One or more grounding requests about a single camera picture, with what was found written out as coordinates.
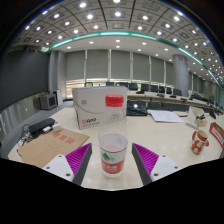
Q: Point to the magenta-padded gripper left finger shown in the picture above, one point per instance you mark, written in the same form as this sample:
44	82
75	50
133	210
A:
78	160

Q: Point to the clear red-capped water bottle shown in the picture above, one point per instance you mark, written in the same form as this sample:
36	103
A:
113	150

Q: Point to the row of black office chairs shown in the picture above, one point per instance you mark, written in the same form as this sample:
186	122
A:
145	87

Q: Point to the long curved conference desk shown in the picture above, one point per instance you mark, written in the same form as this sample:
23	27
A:
153	96

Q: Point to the red-edged open cardboard box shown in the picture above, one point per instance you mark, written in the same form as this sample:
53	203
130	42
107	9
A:
217	133

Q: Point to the black desk console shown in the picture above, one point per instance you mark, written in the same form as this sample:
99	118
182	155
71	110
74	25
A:
136	109

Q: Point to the white cardboard box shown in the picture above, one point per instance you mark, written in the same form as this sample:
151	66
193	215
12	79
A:
90	106

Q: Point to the ceiling lights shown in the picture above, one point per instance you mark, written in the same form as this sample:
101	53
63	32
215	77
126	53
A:
116	14

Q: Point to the black power adapter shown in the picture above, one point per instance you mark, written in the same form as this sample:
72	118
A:
41	125

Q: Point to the white power strip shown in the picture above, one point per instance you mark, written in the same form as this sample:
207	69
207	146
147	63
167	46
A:
192	125

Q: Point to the white paper sheet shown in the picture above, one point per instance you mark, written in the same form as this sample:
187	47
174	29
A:
165	116

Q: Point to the grey monitor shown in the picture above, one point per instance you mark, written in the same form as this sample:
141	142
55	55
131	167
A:
48	101

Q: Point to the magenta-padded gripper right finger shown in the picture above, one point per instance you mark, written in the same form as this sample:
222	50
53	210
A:
146	160

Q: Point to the brown paper envelope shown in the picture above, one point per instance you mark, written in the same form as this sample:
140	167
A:
50	146

